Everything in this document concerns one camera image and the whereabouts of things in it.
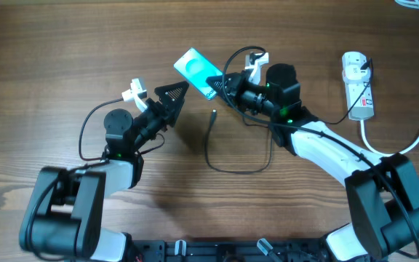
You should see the teal screen smartphone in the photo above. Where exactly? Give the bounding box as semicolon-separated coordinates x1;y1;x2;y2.
173;47;222;100

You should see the black USB charging cable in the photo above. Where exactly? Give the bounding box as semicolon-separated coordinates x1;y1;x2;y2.
204;57;374;175

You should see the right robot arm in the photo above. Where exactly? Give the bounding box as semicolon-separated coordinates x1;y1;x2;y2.
204;63;419;261

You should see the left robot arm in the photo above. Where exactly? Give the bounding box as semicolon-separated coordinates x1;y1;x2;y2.
19;79;189;261

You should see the white USB charger plug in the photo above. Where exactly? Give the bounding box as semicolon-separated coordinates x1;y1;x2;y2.
342;64;371;84

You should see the white power strip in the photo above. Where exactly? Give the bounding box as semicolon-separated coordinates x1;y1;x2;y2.
342;51;374;121

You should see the right camera black cable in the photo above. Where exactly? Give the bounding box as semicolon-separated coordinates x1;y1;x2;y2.
222;45;419;260

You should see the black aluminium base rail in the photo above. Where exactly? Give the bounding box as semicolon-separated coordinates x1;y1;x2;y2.
126;239;331;262

